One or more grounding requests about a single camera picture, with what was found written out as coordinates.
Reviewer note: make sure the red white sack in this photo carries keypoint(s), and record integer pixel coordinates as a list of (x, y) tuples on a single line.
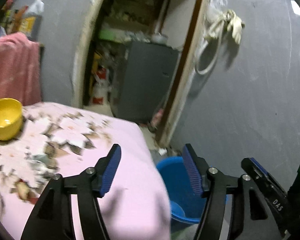
[(101, 86)]

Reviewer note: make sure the grey refrigerator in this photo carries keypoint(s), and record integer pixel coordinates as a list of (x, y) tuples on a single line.
[(141, 80)]

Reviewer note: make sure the yellow plastic bowl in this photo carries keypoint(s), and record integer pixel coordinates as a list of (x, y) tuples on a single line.
[(11, 118)]

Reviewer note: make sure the blue plastic basin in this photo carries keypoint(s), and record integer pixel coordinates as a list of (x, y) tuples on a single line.
[(186, 207)]

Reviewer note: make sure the pink checked towel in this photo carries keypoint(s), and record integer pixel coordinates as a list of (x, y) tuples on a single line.
[(20, 69)]

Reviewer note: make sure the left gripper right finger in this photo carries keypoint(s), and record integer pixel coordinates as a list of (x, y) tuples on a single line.
[(250, 216)]

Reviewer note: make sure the silver foil trash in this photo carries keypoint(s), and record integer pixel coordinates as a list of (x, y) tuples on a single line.
[(43, 162)]

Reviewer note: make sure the cream rubber gloves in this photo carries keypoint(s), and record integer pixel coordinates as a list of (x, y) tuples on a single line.
[(219, 22)]

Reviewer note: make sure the green plastic box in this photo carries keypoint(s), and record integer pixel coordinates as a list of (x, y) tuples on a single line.
[(109, 34)]

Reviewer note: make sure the pink floral table cloth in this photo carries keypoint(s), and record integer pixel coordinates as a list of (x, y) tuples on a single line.
[(68, 173)]

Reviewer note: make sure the metal pot on fridge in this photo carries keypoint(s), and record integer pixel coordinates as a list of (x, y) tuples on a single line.
[(159, 38)]

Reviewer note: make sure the large oil jug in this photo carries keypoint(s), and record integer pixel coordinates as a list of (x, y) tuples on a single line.
[(31, 20)]

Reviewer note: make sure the brown vegetable peel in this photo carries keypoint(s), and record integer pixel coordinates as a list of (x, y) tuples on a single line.
[(23, 190)]

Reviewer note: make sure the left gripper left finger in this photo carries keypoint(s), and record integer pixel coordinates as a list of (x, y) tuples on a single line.
[(51, 217)]

